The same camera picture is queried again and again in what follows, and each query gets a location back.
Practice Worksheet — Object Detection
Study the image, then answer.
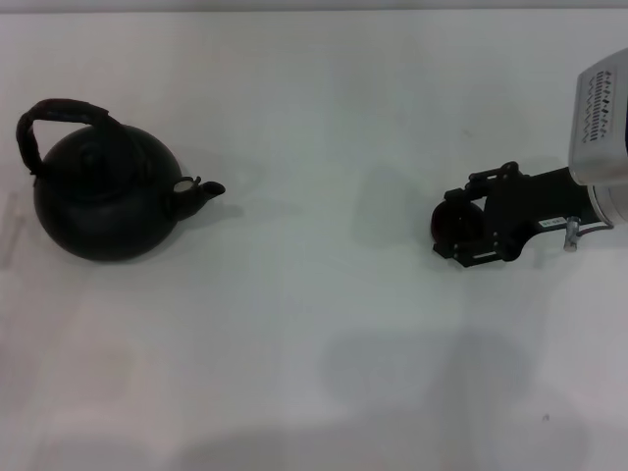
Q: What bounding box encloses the right arm cable with plug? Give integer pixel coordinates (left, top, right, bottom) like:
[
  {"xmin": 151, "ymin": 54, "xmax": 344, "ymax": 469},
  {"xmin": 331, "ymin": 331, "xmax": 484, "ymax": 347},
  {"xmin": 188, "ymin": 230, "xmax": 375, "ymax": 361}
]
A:
[{"xmin": 563, "ymin": 215, "xmax": 615, "ymax": 252}]

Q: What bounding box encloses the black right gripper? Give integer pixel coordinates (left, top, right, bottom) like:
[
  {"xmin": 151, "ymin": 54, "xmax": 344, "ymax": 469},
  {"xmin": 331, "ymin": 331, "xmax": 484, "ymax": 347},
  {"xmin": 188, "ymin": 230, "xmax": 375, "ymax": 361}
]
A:
[{"xmin": 432, "ymin": 160, "xmax": 598, "ymax": 270}]

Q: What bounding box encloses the small dark brown teacup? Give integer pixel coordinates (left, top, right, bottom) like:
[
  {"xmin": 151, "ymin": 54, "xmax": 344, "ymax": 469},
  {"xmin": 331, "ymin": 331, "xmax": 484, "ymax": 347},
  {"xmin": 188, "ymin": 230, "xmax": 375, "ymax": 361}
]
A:
[{"xmin": 431, "ymin": 200, "xmax": 488, "ymax": 248}]

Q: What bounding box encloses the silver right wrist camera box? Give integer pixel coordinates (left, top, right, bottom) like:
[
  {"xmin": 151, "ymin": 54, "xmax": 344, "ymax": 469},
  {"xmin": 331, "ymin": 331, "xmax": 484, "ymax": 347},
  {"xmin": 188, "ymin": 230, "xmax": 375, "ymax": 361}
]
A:
[{"xmin": 567, "ymin": 47, "xmax": 628, "ymax": 187}]

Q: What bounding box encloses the black round teapot with handle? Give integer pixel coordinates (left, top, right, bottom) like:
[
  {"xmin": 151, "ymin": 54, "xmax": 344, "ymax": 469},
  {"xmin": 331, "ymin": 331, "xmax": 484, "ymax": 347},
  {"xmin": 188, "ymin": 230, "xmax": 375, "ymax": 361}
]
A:
[{"xmin": 16, "ymin": 98, "xmax": 227, "ymax": 262}]

